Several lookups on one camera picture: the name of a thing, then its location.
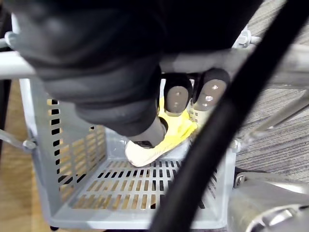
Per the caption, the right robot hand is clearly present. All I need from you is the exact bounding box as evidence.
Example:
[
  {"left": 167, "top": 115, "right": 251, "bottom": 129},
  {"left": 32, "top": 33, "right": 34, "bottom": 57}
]
[{"left": 4, "top": 0, "right": 264, "bottom": 148}]

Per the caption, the grey plastic slotted basket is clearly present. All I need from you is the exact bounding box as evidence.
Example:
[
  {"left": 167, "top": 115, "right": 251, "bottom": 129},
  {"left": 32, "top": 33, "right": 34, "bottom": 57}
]
[{"left": 4, "top": 13, "right": 242, "bottom": 230}]

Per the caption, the black metal post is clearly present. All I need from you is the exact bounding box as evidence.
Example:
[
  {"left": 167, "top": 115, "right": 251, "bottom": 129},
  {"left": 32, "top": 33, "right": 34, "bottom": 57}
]
[{"left": 0, "top": 6, "right": 13, "bottom": 152}]

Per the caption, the black cable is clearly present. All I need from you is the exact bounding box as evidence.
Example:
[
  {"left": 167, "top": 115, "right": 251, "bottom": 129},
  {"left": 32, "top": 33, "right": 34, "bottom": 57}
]
[{"left": 150, "top": 0, "right": 309, "bottom": 232}]

